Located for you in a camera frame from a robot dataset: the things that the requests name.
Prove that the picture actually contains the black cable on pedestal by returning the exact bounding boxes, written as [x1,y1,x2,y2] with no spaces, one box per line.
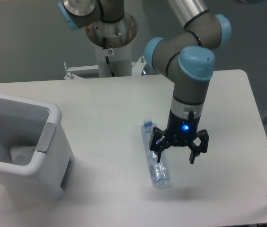
[102,36,116,77]

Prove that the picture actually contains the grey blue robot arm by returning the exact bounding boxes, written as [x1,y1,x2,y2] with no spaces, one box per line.
[58,0,232,163]

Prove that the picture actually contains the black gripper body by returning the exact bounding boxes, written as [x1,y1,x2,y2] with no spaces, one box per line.
[165,111,200,147]

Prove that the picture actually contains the crushed clear plastic bottle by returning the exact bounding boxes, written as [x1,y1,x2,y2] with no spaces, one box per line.
[141,118,170,189]

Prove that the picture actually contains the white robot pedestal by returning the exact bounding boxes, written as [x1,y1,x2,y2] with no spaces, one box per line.
[64,13,146,79]

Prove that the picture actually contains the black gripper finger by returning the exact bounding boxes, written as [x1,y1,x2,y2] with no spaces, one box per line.
[188,130,209,164]
[149,128,171,163]

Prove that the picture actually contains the white trash can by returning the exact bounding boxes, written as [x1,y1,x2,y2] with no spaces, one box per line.
[0,94,75,198]

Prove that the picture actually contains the trash inside can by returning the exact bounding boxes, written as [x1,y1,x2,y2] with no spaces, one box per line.
[10,145,35,166]

